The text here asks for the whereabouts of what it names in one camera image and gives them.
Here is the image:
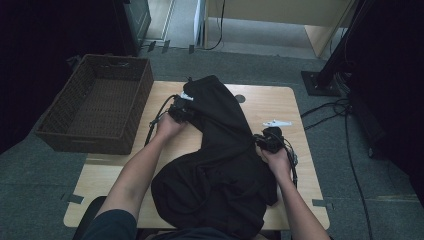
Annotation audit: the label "person's left hand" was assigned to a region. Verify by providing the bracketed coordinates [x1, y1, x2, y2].
[155, 113, 188, 143]

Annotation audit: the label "black metal stand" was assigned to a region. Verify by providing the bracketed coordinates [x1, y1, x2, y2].
[300, 0, 371, 98]

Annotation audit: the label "grey floor tape strip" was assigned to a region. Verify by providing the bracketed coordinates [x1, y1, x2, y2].
[311, 198, 334, 210]

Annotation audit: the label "person's right hand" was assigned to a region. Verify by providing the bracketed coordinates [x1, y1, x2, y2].
[256, 146, 293, 183]

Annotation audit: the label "hanging black cable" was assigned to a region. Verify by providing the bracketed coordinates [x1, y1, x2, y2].
[202, 0, 226, 52]

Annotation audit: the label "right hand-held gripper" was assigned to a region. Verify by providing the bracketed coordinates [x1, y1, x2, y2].
[253, 119, 294, 154]

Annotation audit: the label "hand-held gripper cable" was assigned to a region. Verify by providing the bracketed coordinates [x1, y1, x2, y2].
[273, 128, 299, 189]
[144, 94, 178, 148]

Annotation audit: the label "light wooden desk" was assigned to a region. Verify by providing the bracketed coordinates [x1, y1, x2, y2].
[203, 0, 356, 58]

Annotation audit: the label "black pants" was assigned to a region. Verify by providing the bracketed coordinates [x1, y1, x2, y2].
[150, 74, 279, 240]

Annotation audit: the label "long black floor cable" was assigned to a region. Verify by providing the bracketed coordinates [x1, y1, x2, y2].
[343, 106, 374, 240]

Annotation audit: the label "right hand-held gripper cable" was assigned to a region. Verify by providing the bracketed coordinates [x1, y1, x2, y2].
[273, 128, 299, 189]

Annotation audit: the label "dark curtain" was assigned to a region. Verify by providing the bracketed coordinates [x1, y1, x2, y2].
[346, 0, 424, 208]
[0, 0, 124, 154]

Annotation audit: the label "dark cabinet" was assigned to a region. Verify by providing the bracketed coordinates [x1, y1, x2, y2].
[113, 0, 152, 58]

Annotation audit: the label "left hand-held gripper cable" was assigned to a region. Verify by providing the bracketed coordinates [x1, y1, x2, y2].
[144, 94, 178, 148]

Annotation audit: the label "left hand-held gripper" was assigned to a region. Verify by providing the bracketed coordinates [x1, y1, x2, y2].
[167, 91, 196, 124]

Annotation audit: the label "brown wicker basket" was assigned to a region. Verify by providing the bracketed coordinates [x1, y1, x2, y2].
[35, 54, 155, 156]

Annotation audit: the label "person's dark shirt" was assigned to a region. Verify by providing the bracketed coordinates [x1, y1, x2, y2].
[81, 209, 234, 240]

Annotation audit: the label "white panel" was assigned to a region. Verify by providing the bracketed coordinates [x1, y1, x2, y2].
[193, 0, 206, 47]

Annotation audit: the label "black chair armrest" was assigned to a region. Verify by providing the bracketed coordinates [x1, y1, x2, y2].
[71, 195, 108, 240]

